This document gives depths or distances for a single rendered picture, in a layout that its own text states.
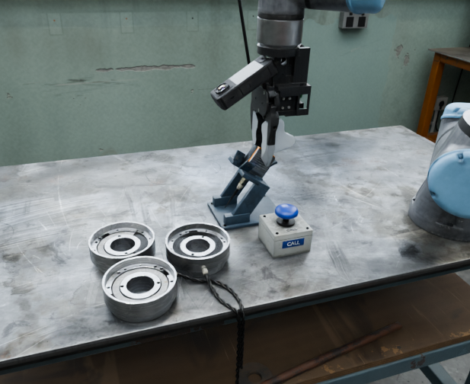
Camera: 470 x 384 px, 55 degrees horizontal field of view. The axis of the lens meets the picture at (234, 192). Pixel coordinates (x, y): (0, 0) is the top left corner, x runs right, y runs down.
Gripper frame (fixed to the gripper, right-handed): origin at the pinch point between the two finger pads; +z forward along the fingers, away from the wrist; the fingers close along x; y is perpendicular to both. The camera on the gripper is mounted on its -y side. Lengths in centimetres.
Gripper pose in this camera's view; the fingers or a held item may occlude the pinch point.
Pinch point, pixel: (260, 156)
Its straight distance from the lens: 84.6
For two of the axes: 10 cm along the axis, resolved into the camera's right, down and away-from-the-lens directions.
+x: -3.3, -4.6, 8.3
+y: 9.4, -1.3, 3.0
